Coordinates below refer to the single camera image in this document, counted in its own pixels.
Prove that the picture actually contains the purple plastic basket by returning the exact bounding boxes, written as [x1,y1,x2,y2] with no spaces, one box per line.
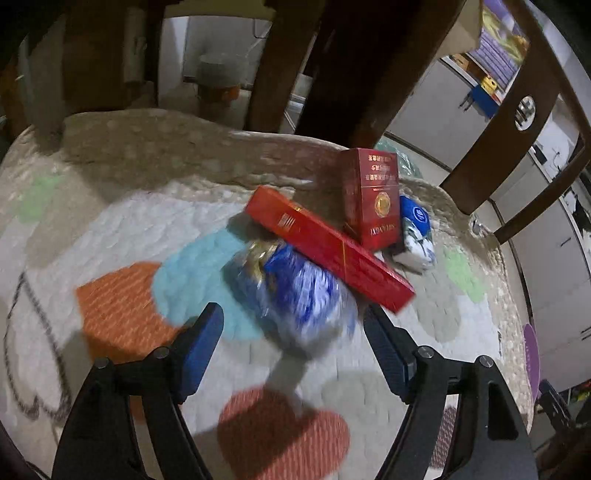
[523,323,541,402]

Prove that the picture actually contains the red cigarette box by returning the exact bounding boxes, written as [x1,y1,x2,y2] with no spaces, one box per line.
[342,148,400,252]

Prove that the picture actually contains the quilted dotted chair cushion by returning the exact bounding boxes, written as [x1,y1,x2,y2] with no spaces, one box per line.
[0,108,539,480]

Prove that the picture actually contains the blue white tissue packet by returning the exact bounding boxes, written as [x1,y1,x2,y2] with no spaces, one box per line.
[392,195,437,273]

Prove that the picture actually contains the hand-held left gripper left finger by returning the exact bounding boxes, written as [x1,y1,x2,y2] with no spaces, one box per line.
[52,302,225,480]

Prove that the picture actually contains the long red box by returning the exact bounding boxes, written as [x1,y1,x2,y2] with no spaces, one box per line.
[245,186,416,315]

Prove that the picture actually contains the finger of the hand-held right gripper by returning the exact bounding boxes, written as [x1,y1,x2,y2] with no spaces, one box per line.
[538,378,578,432]

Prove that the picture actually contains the brown wooden chair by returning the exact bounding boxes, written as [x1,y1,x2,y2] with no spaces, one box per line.
[60,0,591,245]

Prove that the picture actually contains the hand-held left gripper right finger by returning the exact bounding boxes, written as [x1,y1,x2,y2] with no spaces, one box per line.
[363,305,540,480]

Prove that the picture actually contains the green bin with plastic bag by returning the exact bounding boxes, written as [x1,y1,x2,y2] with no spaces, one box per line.
[374,138,423,181]

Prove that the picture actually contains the blue cloth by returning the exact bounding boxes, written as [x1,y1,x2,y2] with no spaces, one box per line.
[464,83,502,118]

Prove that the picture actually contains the grey kitchen base cabinets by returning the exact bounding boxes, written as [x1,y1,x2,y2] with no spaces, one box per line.
[388,55,591,324]

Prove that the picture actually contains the blue wrapper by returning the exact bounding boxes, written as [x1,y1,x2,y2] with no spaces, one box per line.
[224,240,358,358]

